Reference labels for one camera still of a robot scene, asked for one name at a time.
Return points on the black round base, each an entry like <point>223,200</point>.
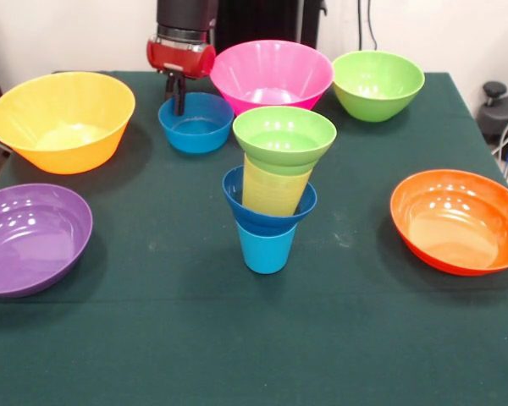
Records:
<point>506,114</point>

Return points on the shallow orange plastic bowl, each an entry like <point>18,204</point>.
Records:
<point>457,224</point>

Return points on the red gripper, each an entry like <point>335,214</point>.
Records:
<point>182,59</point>

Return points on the shallow purple plastic bowl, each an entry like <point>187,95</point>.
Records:
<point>29,241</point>

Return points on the dark green tablecloth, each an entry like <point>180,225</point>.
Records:
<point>254,338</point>

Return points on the large yellow plastic bowl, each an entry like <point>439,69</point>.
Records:
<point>63,105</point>

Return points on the large pink plastic bowl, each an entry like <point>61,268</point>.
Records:
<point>271,72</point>

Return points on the large green plastic bowl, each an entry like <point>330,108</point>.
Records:
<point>377,80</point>

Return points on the translucent yellow plastic cup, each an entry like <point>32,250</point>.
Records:
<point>271,194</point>

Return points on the black knob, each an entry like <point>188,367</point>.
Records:
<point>494,89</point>

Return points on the small dark blue bowl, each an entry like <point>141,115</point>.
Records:
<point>266,222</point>

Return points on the small green plastic bowl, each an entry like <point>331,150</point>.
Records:
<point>283,144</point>

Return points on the translucent light blue bowl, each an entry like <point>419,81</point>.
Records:
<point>197,131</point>

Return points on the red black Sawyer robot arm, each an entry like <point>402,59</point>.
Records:
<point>186,17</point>

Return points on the light blue plastic cup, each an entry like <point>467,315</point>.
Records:
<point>264,254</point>

